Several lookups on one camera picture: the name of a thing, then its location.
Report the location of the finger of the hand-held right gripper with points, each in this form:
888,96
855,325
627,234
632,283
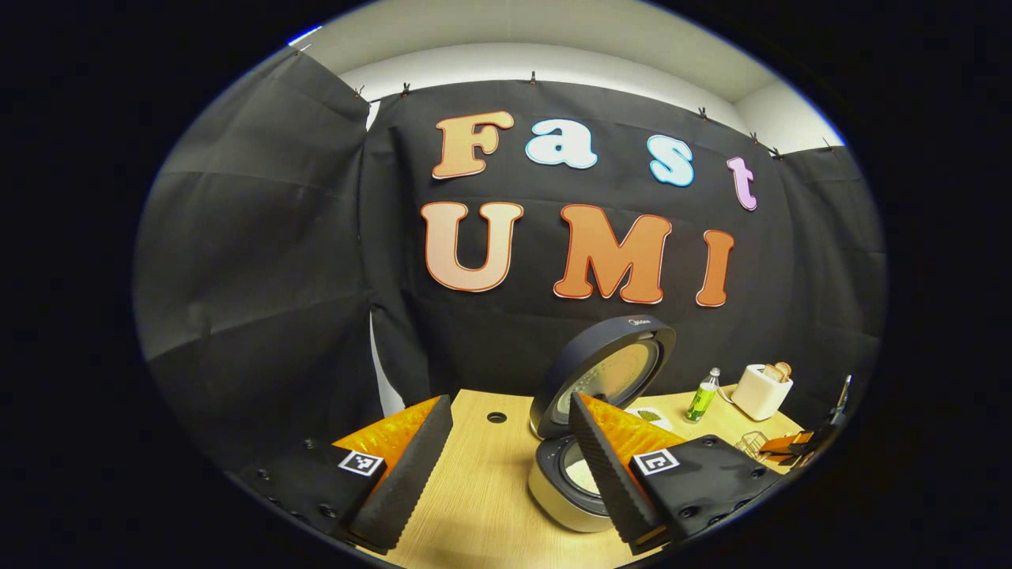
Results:
787,448

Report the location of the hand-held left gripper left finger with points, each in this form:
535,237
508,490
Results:
403,490

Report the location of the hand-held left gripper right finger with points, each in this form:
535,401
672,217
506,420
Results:
613,490

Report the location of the white rice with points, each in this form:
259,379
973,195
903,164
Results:
583,476

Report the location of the black silver rice cooker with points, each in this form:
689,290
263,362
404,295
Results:
601,348

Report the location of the white toaster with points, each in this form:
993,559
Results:
759,399

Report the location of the toasted bread slice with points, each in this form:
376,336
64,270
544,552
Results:
783,369
772,373

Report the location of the green drink bottle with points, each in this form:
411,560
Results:
700,403

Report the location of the black backdrop cloth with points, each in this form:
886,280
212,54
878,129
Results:
253,253

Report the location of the row of black clips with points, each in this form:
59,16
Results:
533,77

